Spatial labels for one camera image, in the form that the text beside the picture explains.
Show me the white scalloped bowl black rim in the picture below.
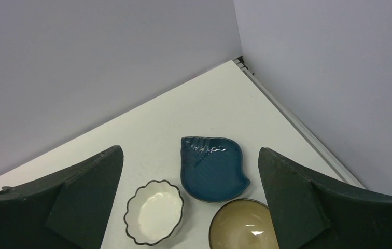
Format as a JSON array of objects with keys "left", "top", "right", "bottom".
[{"left": 123, "top": 179, "right": 185, "bottom": 246}]

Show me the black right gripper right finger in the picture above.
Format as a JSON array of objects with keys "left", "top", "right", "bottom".
[{"left": 258, "top": 148, "right": 392, "bottom": 248}]

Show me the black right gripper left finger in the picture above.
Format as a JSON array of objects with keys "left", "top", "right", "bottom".
[{"left": 0, "top": 145, "right": 123, "bottom": 248}]

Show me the tan brown bowl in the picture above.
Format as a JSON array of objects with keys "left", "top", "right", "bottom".
[{"left": 208, "top": 198, "right": 279, "bottom": 248}]

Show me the blue leaf-shaped dish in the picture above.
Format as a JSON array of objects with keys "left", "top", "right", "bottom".
[{"left": 180, "top": 136, "right": 250, "bottom": 203}]

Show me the aluminium table edge rail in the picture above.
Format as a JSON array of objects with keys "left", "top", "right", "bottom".
[{"left": 233, "top": 56, "right": 366, "bottom": 189}]

